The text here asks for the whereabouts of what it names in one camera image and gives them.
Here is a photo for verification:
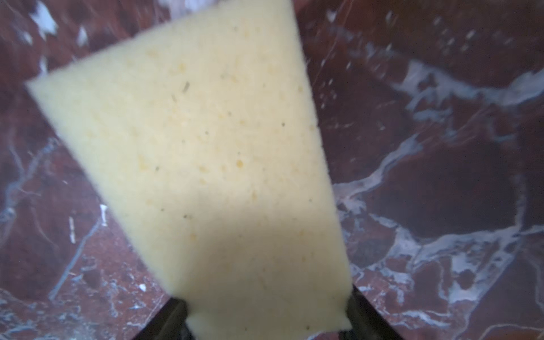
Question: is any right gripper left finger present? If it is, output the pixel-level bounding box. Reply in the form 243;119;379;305
133;298;189;340

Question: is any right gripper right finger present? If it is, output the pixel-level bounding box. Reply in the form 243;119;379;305
339;285;404;340

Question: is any yellow rectangular sponge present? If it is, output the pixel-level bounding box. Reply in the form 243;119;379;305
27;1;352;339

